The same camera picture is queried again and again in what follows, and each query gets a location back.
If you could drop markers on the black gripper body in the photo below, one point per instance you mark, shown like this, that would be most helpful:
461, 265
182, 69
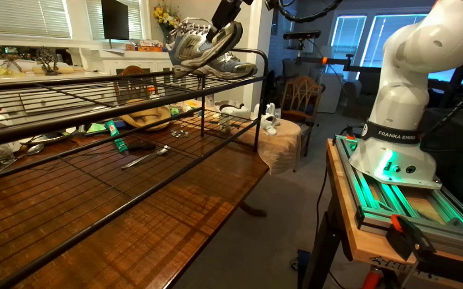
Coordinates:
228, 11

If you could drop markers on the grey blue running shoe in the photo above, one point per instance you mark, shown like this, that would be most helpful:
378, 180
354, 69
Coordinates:
233, 68
199, 53

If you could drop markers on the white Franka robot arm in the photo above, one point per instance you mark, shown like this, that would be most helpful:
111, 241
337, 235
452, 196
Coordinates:
402, 96

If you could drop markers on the black metal shoe rack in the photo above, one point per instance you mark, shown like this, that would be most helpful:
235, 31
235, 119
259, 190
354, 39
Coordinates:
80, 116

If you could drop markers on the yellow flower bouquet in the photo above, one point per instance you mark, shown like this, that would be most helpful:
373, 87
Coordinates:
162, 13

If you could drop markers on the dark wooden dining chair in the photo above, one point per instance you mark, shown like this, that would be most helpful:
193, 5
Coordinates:
133, 72

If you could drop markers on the black flat screen television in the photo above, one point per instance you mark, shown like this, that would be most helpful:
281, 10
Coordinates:
114, 18

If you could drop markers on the clear glass pebble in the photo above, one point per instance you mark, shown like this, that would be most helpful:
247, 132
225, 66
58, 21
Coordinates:
175, 132
183, 130

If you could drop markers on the ornate wooden chair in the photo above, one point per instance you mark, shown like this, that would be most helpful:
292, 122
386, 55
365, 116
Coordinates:
300, 96

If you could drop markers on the black tripod boom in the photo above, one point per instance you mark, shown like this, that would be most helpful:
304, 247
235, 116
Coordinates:
337, 63

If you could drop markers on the glass window pane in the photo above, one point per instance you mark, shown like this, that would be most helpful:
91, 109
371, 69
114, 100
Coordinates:
347, 35
389, 40

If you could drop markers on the metal spoon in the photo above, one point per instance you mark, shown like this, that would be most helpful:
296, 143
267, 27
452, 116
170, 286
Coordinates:
161, 151

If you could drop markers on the tan towel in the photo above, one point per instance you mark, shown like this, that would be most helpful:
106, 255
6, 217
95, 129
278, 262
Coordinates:
281, 146

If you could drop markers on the green plastic stick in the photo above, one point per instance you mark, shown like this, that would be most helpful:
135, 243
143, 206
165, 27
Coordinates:
116, 140

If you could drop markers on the white window blind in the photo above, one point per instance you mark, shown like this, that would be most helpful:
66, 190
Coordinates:
16, 16

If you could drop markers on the wooden workbench top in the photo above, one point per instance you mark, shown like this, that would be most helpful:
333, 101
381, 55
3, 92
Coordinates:
349, 214

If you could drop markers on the black workbench leg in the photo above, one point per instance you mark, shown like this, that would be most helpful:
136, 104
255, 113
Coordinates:
321, 251

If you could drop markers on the black orange bar clamp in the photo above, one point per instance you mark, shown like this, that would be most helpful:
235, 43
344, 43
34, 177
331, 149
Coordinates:
408, 235

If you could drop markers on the black stereo camera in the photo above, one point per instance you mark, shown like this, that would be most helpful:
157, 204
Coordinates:
300, 34

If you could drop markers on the white wall shelf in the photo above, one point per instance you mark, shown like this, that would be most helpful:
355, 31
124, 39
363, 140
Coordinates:
55, 42

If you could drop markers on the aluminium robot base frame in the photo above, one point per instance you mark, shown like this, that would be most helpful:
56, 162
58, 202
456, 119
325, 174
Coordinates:
429, 214

